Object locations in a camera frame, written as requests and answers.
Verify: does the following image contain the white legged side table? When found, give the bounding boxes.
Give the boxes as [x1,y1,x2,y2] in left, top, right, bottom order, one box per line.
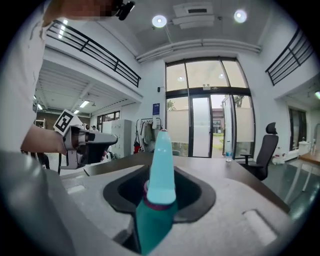
[284,151,320,205]

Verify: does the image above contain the black head-worn camera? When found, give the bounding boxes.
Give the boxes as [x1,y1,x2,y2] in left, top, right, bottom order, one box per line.
[116,0,136,21]

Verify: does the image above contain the person's white shirt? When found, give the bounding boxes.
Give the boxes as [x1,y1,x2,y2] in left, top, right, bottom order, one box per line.
[0,7,47,152]

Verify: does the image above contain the clear water bottle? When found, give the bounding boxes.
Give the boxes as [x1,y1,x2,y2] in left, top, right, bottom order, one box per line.
[225,141,233,163]

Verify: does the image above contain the round ceiling light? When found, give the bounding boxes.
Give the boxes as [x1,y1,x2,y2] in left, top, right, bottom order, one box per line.
[233,9,248,24]
[151,14,168,28]

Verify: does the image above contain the long black balcony railing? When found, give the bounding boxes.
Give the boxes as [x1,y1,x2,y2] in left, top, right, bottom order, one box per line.
[46,19,142,88]

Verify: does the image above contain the white ceiling air conditioner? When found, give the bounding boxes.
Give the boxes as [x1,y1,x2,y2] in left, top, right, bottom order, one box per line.
[171,1,216,30]

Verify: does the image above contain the dark wooden table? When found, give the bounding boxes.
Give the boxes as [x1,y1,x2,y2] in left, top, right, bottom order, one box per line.
[83,151,291,213]

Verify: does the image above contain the person's head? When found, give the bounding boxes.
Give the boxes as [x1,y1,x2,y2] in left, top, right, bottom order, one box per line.
[42,0,120,27]

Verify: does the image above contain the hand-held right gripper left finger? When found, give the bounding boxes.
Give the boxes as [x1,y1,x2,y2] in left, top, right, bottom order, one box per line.
[60,164,151,253]

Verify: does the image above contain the black office chair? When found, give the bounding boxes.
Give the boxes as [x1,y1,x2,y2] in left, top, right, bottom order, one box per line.
[239,122,280,181]

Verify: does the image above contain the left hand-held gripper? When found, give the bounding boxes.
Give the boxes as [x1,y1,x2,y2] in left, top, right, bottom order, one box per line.
[53,108,119,170]

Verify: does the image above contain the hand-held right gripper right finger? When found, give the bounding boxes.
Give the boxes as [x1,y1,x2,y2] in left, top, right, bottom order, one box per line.
[151,165,299,256]

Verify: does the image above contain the short black balcony railing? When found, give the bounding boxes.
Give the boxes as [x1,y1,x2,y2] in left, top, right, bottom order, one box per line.
[264,28,315,87]

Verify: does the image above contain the clothes rack with garments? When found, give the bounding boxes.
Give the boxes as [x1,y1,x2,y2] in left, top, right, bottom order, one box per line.
[136,118,165,154]

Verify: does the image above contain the grey metal lockers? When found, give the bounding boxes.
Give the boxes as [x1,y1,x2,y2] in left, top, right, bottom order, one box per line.
[111,119,133,159]

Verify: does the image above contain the person's left forearm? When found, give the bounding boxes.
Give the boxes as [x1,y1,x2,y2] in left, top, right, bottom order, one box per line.
[20,123,68,156]

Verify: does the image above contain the white ceiling pipes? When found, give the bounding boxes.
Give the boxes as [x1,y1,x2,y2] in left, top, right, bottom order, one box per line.
[135,38,262,64]

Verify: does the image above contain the black framed glass entrance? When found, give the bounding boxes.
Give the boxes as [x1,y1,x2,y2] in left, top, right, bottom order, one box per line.
[164,56,256,159]

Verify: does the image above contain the white floor machine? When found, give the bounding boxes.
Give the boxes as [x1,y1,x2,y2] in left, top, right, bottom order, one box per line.
[271,152,286,166]

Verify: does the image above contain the teal spray bottle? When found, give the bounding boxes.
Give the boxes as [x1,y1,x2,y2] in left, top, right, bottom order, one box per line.
[134,128,179,256]

